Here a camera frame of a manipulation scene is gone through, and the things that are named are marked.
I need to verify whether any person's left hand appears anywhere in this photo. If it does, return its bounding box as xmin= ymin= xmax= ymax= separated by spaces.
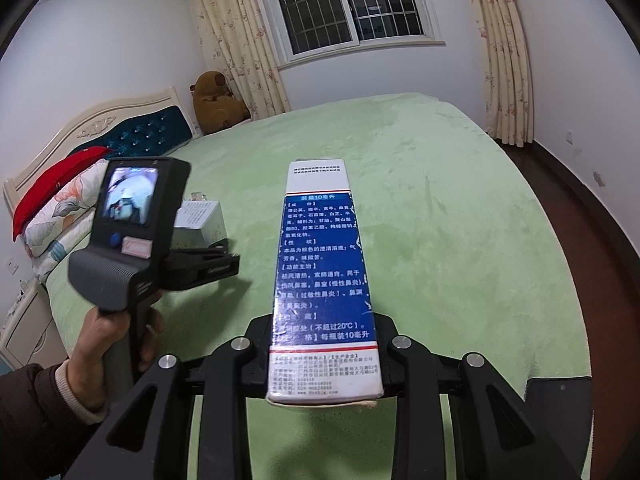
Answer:
xmin=70 ymin=280 xmax=165 ymax=372

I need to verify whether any floral pillow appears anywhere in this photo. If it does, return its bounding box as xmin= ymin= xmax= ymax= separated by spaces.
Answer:
xmin=22 ymin=160 xmax=108 ymax=281

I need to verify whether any white nightstand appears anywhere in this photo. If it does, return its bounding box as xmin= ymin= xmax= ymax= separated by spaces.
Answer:
xmin=0 ymin=280 xmax=68 ymax=368

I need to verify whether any brown teddy bear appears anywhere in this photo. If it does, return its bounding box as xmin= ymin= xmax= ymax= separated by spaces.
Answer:
xmin=189 ymin=71 xmax=251 ymax=135

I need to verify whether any red pillow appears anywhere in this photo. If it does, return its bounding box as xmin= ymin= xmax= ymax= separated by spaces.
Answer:
xmin=12 ymin=146 xmax=113 ymax=241

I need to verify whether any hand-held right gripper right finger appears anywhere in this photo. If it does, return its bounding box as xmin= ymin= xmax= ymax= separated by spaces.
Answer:
xmin=372 ymin=312 xmax=583 ymax=480

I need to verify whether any blue white medicine box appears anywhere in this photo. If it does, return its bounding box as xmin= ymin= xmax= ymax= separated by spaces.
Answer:
xmin=265 ymin=159 xmax=385 ymax=407

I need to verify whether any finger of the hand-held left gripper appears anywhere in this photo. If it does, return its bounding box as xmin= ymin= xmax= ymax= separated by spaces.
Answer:
xmin=161 ymin=254 xmax=240 ymax=293
xmin=167 ymin=242 xmax=230 ymax=261

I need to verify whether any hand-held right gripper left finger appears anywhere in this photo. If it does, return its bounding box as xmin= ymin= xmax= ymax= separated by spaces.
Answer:
xmin=65 ymin=312 xmax=276 ymax=480

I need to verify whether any floral cream curtain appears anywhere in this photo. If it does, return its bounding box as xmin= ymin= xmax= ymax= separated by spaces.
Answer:
xmin=465 ymin=0 xmax=538 ymax=142
xmin=186 ymin=0 xmax=290 ymax=122

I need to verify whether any person's left forearm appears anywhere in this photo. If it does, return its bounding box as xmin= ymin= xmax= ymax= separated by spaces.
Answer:
xmin=0 ymin=357 xmax=131 ymax=480

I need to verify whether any white blue tufted headboard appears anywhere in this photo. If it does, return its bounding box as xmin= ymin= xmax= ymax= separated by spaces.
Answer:
xmin=2 ymin=86 xmax=203 ymax=221

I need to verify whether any barred window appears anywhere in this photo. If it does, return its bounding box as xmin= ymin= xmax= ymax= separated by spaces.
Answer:
xmin=265 ymin=0 xmax=446 ymax=68

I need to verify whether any small white cardboard box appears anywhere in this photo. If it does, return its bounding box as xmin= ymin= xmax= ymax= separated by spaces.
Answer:
xmin=172 ymin=199 xmax=229 ymax=250

